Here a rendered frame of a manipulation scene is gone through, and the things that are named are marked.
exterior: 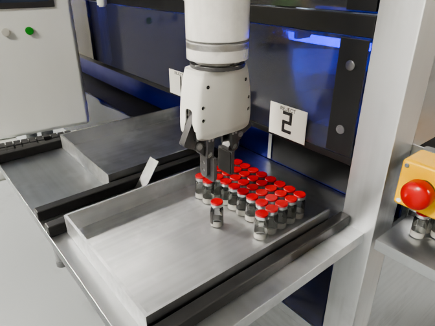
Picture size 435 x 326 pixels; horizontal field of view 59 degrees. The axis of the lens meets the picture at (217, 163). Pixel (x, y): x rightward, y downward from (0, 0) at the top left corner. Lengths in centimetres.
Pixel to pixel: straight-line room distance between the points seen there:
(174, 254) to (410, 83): 41
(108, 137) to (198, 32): 58
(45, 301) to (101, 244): 127
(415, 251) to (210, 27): 45
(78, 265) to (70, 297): 126
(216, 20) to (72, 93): 89
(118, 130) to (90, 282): 54
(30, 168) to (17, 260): 127
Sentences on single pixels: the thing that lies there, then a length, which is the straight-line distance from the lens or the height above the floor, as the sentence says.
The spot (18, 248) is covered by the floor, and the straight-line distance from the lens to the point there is 223.
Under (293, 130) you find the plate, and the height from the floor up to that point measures 101.
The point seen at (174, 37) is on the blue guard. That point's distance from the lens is 93.
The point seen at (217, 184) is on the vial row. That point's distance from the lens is 70.
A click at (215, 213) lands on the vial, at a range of 63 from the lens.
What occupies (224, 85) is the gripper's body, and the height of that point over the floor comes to 113.
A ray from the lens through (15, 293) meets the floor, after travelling 198.
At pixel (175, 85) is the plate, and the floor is 101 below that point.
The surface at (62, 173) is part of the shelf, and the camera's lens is 88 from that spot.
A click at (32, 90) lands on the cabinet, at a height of 94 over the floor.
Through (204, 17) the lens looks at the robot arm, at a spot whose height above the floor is 121.
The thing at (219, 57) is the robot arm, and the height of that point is 117.
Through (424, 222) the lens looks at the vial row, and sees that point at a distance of 68.
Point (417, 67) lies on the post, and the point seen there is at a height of 115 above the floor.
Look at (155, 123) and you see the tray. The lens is 109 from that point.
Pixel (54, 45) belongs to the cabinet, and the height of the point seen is 106.
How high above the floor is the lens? 126
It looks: 27 degrees down
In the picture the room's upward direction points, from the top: straight up
